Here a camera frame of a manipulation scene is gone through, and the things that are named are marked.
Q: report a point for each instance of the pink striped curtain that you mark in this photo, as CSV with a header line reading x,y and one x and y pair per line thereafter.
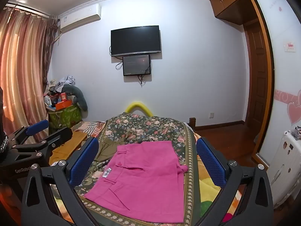
x,y
23,63

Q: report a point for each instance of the orange box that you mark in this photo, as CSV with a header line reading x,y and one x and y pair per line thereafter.
x,y
63,104

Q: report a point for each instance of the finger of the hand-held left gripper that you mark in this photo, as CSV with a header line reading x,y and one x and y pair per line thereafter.
x,y
37,125
60,135

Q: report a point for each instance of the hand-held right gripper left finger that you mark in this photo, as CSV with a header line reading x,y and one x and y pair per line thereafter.
x,y
84,161

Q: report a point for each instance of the striped cloth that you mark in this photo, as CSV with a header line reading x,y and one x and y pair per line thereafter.
x,y
91,128

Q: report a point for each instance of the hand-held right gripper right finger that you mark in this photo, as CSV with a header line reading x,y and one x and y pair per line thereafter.
x,y
209,162

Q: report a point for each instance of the wooden bedpost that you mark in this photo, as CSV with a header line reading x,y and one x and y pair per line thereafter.
x,y
192,122

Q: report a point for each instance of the large black wall television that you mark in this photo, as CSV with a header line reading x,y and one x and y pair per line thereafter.
x,y
136,40

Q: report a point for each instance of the colourful bedsheet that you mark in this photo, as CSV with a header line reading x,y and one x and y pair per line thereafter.
x,y
207,193

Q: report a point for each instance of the grey pillow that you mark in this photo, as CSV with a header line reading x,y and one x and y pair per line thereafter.
x,y
78,94

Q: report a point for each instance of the pink pants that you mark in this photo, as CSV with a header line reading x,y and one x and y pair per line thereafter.
x,y
141,174

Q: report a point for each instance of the wooden overhead cabinet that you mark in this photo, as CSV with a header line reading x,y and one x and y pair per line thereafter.
x,y
225,2

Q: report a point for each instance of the white air conditioner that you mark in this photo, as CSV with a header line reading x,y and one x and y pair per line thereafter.
x,y
80,18

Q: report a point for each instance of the olive green pants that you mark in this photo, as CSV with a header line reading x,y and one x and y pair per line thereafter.
x,y
105,149

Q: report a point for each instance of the pile of clothes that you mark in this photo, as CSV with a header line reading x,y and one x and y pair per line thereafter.
x,y
62,82
65,117

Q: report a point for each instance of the white wardrobe sliding door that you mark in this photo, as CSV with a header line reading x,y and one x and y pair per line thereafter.
x,y
277,75

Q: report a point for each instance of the red and white sticker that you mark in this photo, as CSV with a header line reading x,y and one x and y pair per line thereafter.
x,y
290,46

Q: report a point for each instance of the floral blanket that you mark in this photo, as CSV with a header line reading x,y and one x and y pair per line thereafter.
x,y
152,127

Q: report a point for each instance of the white appliance with stickers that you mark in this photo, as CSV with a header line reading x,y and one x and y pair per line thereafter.
x,y
284,164

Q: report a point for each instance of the small black wall monitor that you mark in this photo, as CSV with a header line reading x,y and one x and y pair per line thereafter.
x,y
136,64

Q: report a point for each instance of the wooden door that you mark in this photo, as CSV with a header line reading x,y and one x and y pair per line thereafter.
x,y
256,75

